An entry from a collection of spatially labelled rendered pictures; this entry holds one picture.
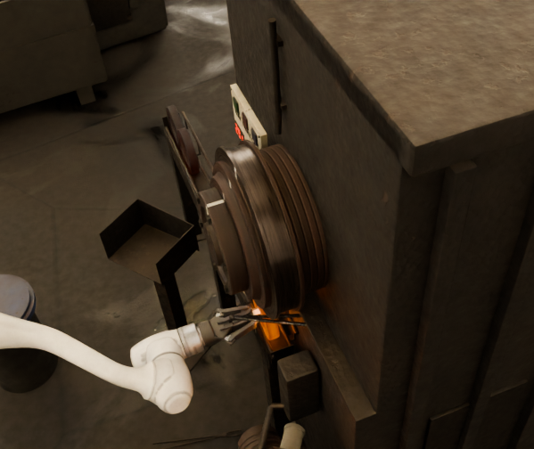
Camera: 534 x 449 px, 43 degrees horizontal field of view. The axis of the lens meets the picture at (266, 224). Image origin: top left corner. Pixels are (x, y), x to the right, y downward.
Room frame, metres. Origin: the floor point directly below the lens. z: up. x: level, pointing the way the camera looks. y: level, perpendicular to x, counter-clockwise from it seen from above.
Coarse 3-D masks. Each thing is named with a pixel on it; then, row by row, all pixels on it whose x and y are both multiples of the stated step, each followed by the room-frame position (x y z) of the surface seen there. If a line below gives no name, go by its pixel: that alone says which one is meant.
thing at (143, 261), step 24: (120, 216) 1.72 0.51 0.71; (144, 216) 1.78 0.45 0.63; (168, 216) 1.70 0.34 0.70; (120, 240) 1.69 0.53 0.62; (144, 240) 1.70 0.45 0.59; (168, 240) 1.69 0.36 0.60; (192, 240) 1.61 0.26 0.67; (120, 264) 1.60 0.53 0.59; (144, 264) 1.58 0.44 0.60; (168, 264) 1.51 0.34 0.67; (168, 288) 1.59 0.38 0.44; (168, 312) 1.59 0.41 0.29; (192, 360) 1.54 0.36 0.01
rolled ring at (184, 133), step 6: (180, 132) 2.09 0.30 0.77; (186, 132) 2.08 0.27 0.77; (180, 138) 2.13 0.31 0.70; (186, 138) 2.05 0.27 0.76; (180, 144) 2.14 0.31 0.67; (186, 144) 2.03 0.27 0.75; (192, 144) 2.03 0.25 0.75; (186, 150) 2.01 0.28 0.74; (192, 150) 2.01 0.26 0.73; (186, 156) 2.11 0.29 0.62; (192, 156) 2.00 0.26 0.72; (186, 162) 2.08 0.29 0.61; (192, 162) 1.99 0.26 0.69; (192, 168) 1.99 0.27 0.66; (198, 168) 2.00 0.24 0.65; (192, 174) 2.01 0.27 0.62
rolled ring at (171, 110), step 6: (168, 108) 2.27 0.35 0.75; (174, 108) 2.27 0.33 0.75; (168, 114) 2.29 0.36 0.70; (174, 114) 2.23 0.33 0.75; (168, 120) 2.32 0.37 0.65; (174, 120) 2.21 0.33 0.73; (180, 120) 2.21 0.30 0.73; (174, 126) 2.19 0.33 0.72; (180, 126) 2.19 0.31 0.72; (174, 132) 2.29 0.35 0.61; (174, 138) 2.27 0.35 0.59; (180, 150) 2.20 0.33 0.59
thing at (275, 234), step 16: (224, 160) 1.31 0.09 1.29; (240, 160) 1.24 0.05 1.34; (256, 160) 1.24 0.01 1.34; (240, 176) 1.18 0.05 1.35; (256, 176) 1.18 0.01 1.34; (256, 192) 1.14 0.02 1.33; (272, 192) 1.14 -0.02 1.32; (256, 208) 1.10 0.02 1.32; (272, 208) 1.10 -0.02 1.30; (256, 224) 1.08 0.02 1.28; (272, 224) 1.07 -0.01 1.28; (272, 240) 1.05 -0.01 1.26; (288, 240) 1.05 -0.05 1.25; (272, 256) 1.03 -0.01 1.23; (288, 256) 1.03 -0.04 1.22; (272, 272) 1.00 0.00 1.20; (288, 272) 1.01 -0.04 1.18; (272, 288) 1.01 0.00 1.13; (288, 288) 1.00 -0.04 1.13; (272, 304) 1.02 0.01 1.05; (288, 304) 1.01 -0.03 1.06
